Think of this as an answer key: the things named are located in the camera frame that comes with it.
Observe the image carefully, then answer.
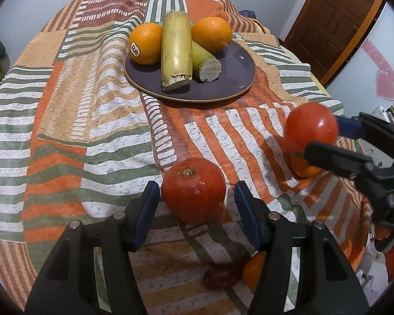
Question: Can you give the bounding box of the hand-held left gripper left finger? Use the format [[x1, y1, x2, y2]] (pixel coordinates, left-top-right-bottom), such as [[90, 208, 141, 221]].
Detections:
[[24, 181, 160, 315]]

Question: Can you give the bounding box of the long sugarcane piece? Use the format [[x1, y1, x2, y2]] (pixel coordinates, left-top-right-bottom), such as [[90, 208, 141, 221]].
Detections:
[[160, 10, 194, 92]]

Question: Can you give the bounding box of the short sugarcane piece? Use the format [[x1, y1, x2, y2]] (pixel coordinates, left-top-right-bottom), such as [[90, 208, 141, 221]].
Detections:
[[192, 41, 222, 83]]

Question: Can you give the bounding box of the red tomato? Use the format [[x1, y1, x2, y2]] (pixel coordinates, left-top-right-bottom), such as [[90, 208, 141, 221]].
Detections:
[[161, 158, 227, 224], [284, 102, 340, 153]]

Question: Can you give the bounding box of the small orange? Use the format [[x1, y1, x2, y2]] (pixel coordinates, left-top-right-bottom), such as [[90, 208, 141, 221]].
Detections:
[[242, 252, 266, 287], [290, 152, 321, 178]]

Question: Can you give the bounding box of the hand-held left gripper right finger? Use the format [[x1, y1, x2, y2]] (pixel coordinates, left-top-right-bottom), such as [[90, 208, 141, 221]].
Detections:
[[234, 181, 370, 315]]

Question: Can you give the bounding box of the brown wooden door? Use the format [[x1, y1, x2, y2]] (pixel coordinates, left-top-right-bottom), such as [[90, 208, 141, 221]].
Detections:
[[283, 0, 387, 88]]

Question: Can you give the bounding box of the dark red fruit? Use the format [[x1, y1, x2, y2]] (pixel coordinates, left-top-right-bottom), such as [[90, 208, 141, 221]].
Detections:
[[201, 265, 244, 290]]

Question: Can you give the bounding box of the dark purple plate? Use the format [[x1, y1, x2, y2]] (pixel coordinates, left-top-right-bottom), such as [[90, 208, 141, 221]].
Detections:
[[124, 37, 257, 103]]

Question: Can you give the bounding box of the orange with sticker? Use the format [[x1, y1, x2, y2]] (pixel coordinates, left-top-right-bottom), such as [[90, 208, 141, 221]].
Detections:
[[128, 22, 163, 66]]

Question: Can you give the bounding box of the striped patchwork blanket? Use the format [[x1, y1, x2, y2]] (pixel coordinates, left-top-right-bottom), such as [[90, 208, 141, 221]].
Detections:
[[0, 0, 376, 315]]

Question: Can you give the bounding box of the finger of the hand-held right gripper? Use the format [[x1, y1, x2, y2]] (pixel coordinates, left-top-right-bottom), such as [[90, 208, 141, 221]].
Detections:
[[334, 112, 394, 145], [303, 141, 394, 187]]

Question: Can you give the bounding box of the pink heart wall sticker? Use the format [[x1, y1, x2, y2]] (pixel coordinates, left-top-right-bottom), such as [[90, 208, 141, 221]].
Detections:
[[361, 39, 394, 106]]

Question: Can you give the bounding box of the plain orange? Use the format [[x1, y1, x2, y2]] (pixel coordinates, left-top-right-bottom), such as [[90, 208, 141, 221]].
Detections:
[[191, 17, 233, 53]]

